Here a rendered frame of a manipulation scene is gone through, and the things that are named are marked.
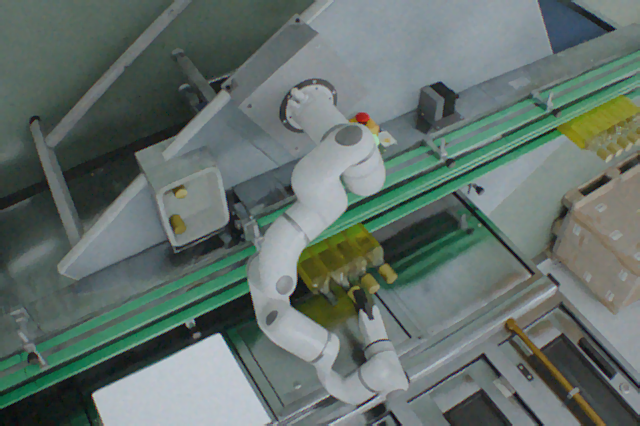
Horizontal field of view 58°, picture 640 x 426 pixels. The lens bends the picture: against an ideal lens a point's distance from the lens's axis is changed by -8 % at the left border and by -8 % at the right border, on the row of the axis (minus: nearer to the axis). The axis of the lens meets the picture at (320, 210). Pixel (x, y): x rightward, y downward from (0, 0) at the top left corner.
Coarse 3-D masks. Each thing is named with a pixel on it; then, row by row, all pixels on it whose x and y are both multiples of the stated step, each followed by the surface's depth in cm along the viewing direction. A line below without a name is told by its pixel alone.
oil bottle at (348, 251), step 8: (344, 232) 178; (328, 240) 176; (336, 240) 176; (344, 240) 176; (336, 248) 174; (344, 248) 174; (352, 248) 174; (344, 256) 172; (352, 256) 172; (360, 256) 172; (352, 264) 170; (360, 264) 171; (352, 272) 171
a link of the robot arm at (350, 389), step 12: (336, 336) 137; (324, 348) 133; (336, 348) 134; (312, 360) 134; (324, 360) 133; (324, 372) 136; (336, 372) 146; (324, 384) 139; (336, 384) 142; (348, 384) 142; (360, 384) 140; (336, 396) 141; (348, 396) 142; (360, 396) 141
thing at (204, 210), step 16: (192, 176) 150; (208, 176) 162; (160, 192) 148; (192, 192) 164; (208, 192) 167; (224, 192) 160; (160, 208) 151; (176, 208) 164; (192, 208) 168; (208, 208) 171; (224, 208) 164; (192, 224) 167; (208, 224) 168; (224, 224) 168; (176, 240) 163; (192, 240) 165
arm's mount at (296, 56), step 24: (288, 24) 145; (264, 48) 146; (288, 48) 142; (312, 48) 141; (240, 72) 147; (264, 72) 143; (288, 72) 142; (312, 72) 146; (336, 72) 149; (240, 96) 143; (264, 96) 144; (288, 96) 146; (336, 96) 154; (360, 96) 157; (264, 120) 148; (288, 144) 157
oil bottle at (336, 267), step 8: (312, 248) 174; (320, 248) 174; (328, 248) 174; (320, 256) 172; (328, 256) 172; (336, 256) 172; (328, 264) 170; (336, 264) 170; (344, 264) 170; (328, 272) 169; (336, 272) 168; (344, 272) 169; (336, 280) 169
